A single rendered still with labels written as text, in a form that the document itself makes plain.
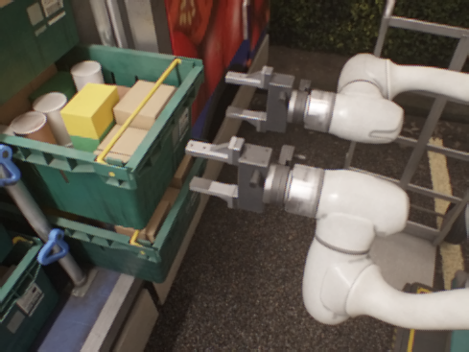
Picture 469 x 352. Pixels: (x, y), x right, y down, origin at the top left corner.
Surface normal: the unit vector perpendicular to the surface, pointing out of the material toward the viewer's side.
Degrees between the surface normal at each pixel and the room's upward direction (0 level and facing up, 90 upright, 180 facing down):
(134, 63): 87
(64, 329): 0
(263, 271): 0
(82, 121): 90
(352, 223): 63
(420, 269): 0
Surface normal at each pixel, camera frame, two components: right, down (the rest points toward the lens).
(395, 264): -0.03, -0.69
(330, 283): -0.66, 0.07
